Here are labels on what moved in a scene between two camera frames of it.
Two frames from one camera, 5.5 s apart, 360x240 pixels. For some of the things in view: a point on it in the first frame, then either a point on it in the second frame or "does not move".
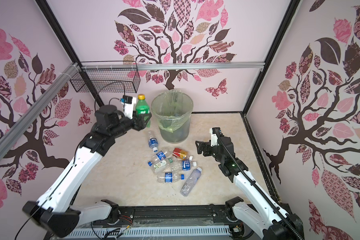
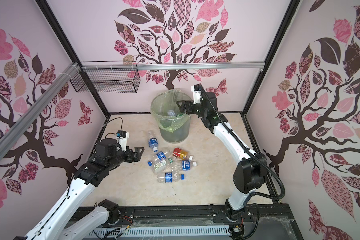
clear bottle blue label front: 170,177 does not move
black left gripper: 138,122 to 137,155
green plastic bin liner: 172,107 does not move
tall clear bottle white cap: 192,180 to 171,113
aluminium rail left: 13,131 does not move
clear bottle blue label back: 153,142 does not move
